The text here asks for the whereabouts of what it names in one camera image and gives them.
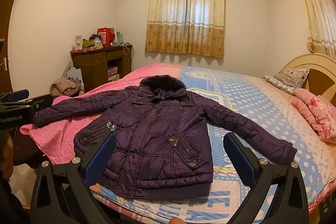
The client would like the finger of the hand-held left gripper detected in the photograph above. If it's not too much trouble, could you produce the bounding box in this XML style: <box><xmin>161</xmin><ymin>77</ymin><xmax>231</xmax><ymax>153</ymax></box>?
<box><xmin>25</xmin><ymin>94</ymin><xmax>54</xmax><ymax>119</ymax></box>
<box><xmin>0</xmin><ymin>89</ymin><xmax>29</xmax><ymax>104</ymax></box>

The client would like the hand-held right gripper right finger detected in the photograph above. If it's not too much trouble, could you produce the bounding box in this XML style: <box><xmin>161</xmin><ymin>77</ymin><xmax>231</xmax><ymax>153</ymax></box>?
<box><xmin>223</xmin><ymin>132</ymin><xmax>310</xmax><ymax>224</ymax></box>

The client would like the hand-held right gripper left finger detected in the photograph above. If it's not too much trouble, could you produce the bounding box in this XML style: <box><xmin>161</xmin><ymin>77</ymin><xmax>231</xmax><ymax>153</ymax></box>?
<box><xmin>30</xmin><ymin>132</ymin><xmax>117</xmax><ymax>224</ymax></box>

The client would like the purple padded jacket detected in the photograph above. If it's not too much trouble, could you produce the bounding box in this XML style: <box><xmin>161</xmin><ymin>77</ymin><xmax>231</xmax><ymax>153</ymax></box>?
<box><xmin>33</xmin><ymin>75</ymin><xmax>297</xmax><ymax>199</ymax></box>

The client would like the beige clothes pile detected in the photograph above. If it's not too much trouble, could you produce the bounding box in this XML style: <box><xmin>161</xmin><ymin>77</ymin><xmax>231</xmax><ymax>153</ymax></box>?
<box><xmin>50</xmin><ymin>78</ymin><xmax>82</xmax><ymax>97</ymax></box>

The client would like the person's left hand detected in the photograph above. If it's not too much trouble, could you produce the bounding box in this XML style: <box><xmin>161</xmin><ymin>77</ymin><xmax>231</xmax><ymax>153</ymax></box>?
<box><xmin>0</xmin><ymin>133</ymin><xmax>15</xmax><ymax>165</ymax></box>

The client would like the pink blanket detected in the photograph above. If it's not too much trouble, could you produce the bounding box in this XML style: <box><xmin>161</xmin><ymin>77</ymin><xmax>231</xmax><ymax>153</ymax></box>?
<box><xmin>20</xmin><ymin>63</ymin><xmax>184</xmax><ymax>165</ymax></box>

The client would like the white paper bag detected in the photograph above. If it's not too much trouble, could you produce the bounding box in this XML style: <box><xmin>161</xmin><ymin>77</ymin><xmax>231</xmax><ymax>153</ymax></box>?
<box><xmin>66</xmin><ymin>67</ymin><xmax>84</xmax><ymax>90</ymax></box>

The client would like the blue dotted bedsheet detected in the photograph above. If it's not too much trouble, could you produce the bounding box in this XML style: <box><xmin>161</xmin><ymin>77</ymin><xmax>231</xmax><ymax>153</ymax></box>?
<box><xmin>89</xmin><ymin>65</ymin><xmax>336</xmax><ymax>224</ymax></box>

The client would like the brown wooden bedside cabinet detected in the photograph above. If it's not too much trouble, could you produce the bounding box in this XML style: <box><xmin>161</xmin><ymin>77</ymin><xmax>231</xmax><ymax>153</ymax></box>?
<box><xmin>70</xmin><ymin>45</ymin><xmax>132</xmax><ymax>92</ymax></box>

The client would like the brown wooden door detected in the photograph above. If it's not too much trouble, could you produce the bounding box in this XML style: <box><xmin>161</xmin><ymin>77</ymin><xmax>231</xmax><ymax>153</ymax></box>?
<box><xmin>0</xmin><ymin>0</ymin><xmax>21</xmax><ymax>94</ymax></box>

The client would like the white carton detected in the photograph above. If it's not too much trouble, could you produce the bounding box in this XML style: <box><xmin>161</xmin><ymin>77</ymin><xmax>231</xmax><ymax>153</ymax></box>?
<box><xmin>74</xmin><ymin>35</ymin><xmax>84</xmax><ymax>51</ymax></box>

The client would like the pink box in desk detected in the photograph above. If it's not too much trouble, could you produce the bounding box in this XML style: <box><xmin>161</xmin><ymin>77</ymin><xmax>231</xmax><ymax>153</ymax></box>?
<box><xmin>108</xmin><ymin>67</ymin><xmax>120</xmax><ymax>82</ymax></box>

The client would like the pink floral folded quilt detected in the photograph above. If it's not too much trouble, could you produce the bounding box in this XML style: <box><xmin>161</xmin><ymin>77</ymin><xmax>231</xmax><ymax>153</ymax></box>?
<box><xmin>291</xmin><ymin>88</ymin><xmax>336</xmax><ymax>145</ymax></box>

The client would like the patterned pillow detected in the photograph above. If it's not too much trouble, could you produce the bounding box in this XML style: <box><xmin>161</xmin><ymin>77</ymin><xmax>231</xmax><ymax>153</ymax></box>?
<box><xmin>263</xmin><ymin>68</ymin><xmax>311</xmax><ymax>95</ymax></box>

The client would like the cream bed headboard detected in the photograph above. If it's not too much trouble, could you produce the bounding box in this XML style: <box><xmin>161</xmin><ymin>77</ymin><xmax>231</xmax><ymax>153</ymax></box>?
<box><xmin>282</xmin><ymin>53</ymin><xmax>336</xmax><ymax>109</ymax></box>

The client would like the beige window curtain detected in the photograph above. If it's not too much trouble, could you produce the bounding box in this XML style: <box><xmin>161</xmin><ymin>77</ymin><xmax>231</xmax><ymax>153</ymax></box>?
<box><xmin>145</xmin><ymin>0</ymin><xmax>226</xmax><ymax>59</ymax></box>
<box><xmin>291</xmin><ymin>0</ymin><xmax>336</xmax><ymax>60</ymax></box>

